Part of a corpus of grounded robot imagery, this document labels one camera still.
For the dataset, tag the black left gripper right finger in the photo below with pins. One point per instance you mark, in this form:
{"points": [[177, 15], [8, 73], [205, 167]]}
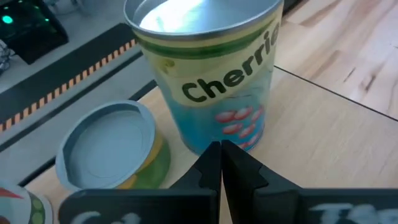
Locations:
{"points": [[280, 205]]}

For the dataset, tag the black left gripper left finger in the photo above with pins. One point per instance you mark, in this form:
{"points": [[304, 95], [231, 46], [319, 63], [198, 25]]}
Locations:
{"points": [[155, 205]]}

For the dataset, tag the yellow green short can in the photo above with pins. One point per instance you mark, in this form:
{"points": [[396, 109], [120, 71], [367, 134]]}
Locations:
{"points": [[105, 146]]}

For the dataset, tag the white Saucy label can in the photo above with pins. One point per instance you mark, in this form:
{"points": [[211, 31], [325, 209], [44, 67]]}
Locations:
{"points": [[18, 205]]}

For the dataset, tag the blue Cherries tall can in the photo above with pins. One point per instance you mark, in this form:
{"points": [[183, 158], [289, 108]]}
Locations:
{"points": [[211, 77]]}

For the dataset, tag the black striped-edge floor mat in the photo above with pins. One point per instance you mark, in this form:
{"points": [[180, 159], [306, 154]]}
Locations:
{"points": [[62, 74]]}

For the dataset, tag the black box with green lights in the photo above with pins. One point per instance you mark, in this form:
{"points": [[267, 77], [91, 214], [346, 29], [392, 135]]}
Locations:
{"points": [[28, 37]]}

